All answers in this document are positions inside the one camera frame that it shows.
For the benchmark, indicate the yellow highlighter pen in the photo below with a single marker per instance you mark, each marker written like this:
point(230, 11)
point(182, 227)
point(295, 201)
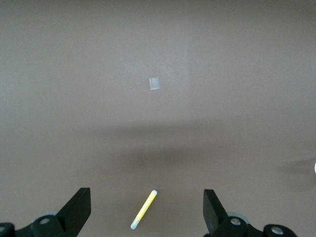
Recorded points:
point(144, 209)

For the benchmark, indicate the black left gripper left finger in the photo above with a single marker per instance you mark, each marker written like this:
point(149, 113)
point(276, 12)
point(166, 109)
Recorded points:
point(74, 212)

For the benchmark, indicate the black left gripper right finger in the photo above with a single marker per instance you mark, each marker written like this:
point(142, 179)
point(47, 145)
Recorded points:
point(214, 212)

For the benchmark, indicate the small clear tape piece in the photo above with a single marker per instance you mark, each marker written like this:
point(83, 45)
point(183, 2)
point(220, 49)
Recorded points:
point(154, 83)

